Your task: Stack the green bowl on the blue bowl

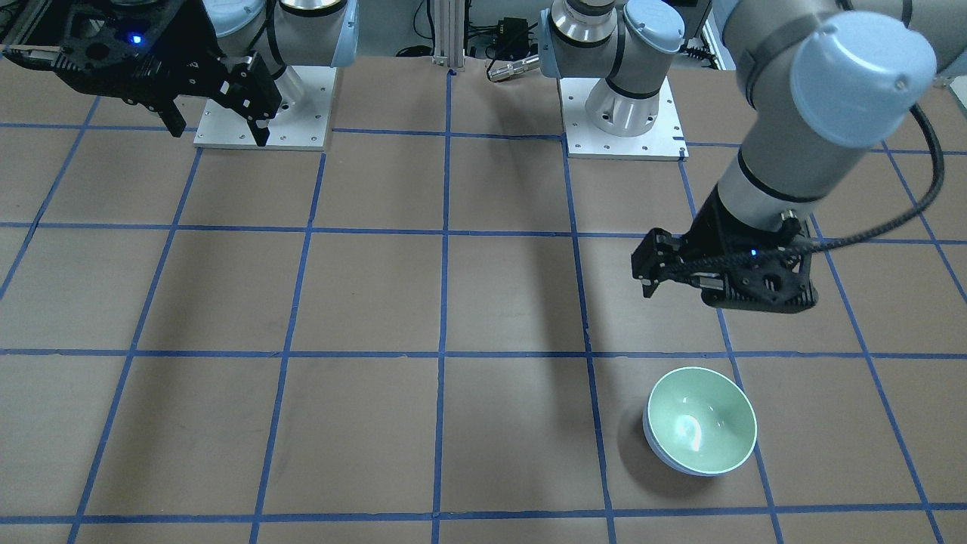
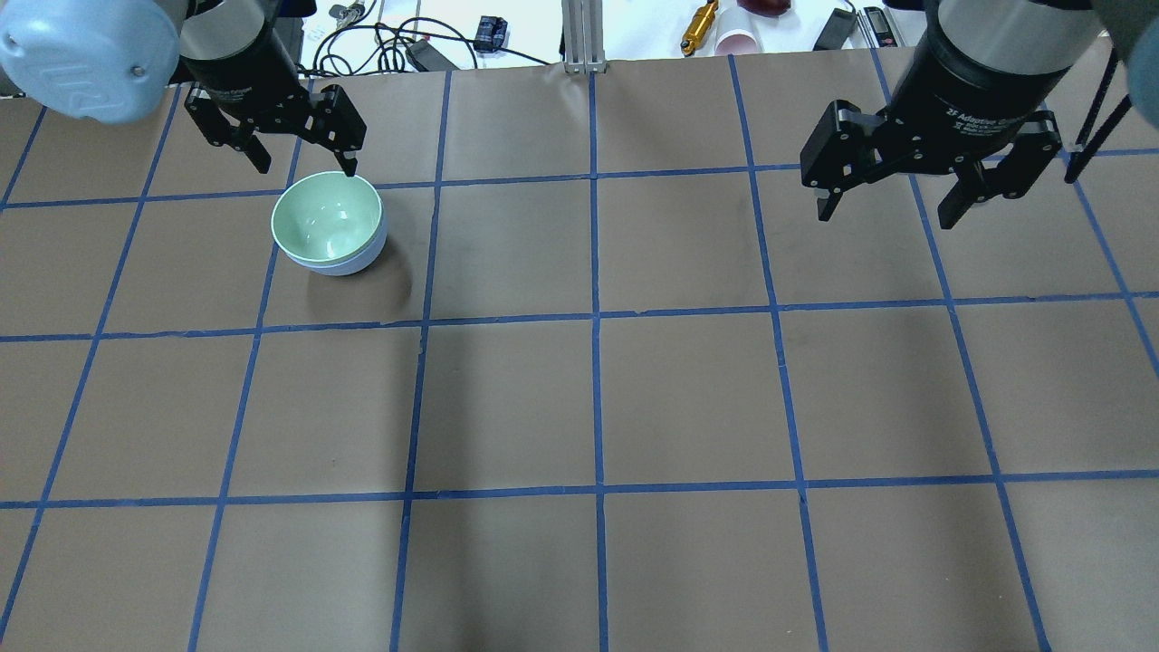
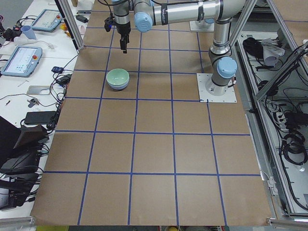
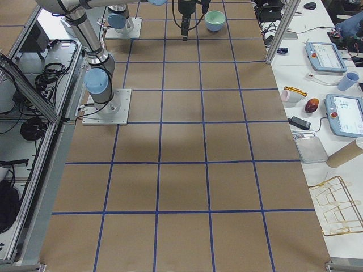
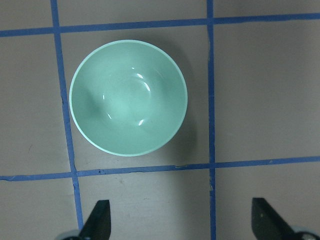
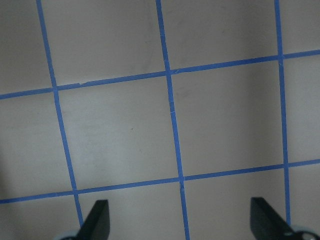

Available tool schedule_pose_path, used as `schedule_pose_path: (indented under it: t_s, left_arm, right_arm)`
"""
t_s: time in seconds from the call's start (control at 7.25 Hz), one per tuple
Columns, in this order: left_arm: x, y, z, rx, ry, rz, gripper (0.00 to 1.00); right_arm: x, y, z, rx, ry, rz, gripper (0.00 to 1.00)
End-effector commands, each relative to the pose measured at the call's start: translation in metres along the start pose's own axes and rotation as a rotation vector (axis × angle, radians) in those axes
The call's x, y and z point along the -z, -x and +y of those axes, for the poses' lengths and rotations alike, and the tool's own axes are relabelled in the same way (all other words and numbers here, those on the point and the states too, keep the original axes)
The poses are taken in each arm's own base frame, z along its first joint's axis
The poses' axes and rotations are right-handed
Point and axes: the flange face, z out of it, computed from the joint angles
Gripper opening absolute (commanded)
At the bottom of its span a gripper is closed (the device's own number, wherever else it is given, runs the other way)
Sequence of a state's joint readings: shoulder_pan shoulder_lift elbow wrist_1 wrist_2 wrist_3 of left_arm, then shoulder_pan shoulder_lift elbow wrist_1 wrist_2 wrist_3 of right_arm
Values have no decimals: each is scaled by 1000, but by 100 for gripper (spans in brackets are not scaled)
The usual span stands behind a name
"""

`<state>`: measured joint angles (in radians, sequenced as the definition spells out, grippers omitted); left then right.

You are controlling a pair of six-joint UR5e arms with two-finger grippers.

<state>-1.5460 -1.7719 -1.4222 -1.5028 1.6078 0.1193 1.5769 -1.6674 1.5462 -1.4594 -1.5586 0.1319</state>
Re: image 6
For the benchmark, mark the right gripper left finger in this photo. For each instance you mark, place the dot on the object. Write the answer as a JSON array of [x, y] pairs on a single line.
[[97, 224]]

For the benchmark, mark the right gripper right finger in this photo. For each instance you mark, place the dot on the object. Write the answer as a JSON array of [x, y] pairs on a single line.
[[266, 224]]

